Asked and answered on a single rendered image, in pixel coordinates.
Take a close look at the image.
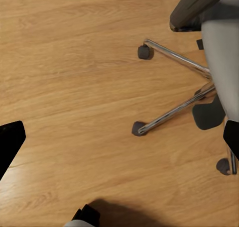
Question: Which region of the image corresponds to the swivel chair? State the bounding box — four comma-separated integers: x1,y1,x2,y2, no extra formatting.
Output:
131,0,239,176

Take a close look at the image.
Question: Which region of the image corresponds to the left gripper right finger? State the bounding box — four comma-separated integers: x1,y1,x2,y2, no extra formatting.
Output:
223,120,239,161

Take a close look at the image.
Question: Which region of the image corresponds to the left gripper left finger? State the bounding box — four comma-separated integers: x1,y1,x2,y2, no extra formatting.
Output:
0,120,26,180

